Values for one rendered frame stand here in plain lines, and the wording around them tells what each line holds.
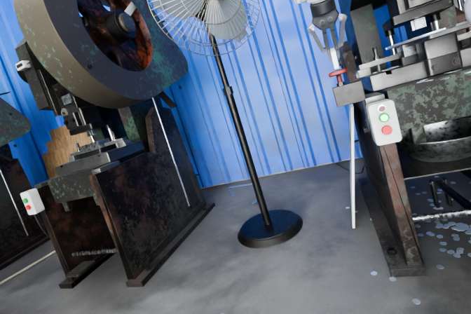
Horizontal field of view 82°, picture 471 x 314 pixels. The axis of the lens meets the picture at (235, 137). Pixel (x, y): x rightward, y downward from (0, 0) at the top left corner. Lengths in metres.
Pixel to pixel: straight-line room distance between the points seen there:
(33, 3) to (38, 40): 0.14
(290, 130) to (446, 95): 1.55
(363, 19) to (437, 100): 0.56
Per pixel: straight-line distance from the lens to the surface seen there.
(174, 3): 1.43
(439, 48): 1.16
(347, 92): 1.02
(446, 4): 1.29
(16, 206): 3.29
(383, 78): 1.15
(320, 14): 0.96
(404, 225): 1.14
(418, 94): 1.08
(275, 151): 2.51
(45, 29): 1.42
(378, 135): 0.96
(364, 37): 1.47
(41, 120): 4.01
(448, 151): 1.24
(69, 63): 1.41
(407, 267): 1.21
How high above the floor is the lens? 0.76
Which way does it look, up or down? 7 degrees down
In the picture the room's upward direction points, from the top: 17 degrees counter-clockwise
